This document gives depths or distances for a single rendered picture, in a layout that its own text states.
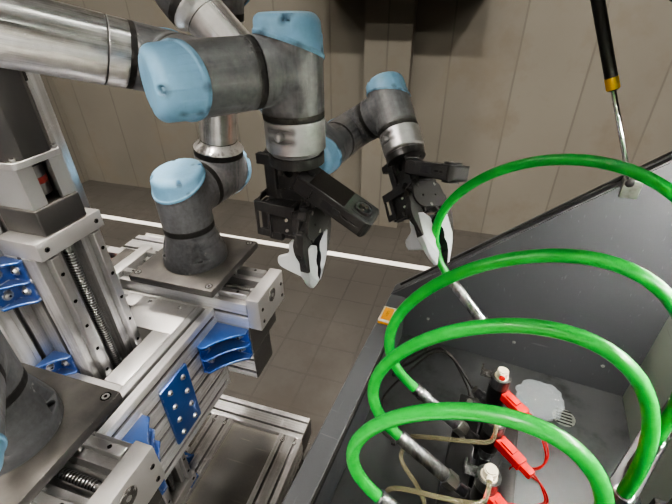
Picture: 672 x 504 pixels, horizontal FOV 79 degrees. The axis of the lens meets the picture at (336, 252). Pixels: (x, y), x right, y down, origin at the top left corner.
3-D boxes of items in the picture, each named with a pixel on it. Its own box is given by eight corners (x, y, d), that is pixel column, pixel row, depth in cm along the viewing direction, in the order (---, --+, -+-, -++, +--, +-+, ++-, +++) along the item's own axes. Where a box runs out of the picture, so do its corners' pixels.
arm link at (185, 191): (149, 228, 92) (132, 172, 85) (188, 204, 103) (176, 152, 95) (191, 238, 88) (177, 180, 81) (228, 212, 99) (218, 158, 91)
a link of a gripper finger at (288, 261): (286, 279, 64) (281, 228, 59) (320, 288, 62) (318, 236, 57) (276, 290, 62) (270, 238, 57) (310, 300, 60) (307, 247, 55)
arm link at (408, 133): (427, 123, 74) (393, 120, 70) (434, 146, 73) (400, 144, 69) (401, 143, 80) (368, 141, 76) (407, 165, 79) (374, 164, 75)
